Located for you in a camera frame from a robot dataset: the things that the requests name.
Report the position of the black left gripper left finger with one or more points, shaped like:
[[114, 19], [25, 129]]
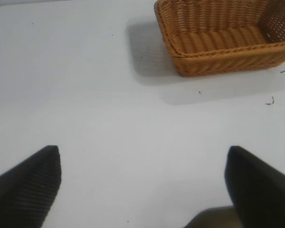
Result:
[[26, 190]]

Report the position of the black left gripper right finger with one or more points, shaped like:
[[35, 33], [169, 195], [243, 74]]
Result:
[[259, 190]]

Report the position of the brown woven wicker basket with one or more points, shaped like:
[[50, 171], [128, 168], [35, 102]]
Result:
[[218, 31]]

